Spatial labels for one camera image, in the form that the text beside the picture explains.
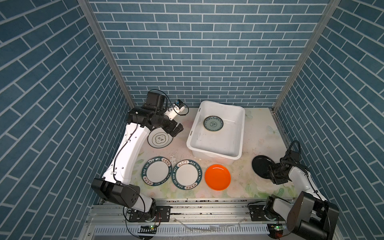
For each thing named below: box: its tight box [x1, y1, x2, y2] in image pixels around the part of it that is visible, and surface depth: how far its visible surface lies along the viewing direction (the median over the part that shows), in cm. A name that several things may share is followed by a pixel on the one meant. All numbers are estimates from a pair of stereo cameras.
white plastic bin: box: [186, 100, 246, 165], surface depth 104 cm
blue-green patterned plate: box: [203, 115, 224, 132], surface depth 114 cm
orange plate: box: [205, 164, 231, 191], surface depth 87 cm
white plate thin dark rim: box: [147, 127, 174, 149], surface depth 104 cm
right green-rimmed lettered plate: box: [171, 159, 203, 190], surface depth 89 cm
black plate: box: [251, 155, 276, 179], surface depth 92 cm
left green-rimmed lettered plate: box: [141, 156, 173, 187], surface depth 89 cm
